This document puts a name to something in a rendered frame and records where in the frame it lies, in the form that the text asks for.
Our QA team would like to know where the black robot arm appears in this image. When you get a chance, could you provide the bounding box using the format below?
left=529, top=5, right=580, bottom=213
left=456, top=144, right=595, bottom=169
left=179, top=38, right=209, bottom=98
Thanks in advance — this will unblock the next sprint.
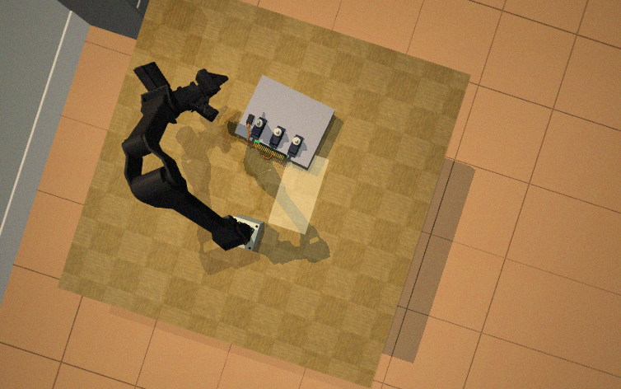
left=121, top=62, right=254, bottom=251

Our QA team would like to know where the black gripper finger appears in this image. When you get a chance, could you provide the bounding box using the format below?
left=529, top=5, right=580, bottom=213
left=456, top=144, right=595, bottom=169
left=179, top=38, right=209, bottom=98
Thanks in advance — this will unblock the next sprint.
left=205, top=87, right=221, bottom=104
left=208, top=73, right=229, bottom=88

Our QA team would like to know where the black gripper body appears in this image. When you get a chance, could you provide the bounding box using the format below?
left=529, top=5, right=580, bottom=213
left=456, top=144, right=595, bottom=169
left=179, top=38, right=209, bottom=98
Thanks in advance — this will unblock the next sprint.
left=175, top=68, right=218, bottom=111

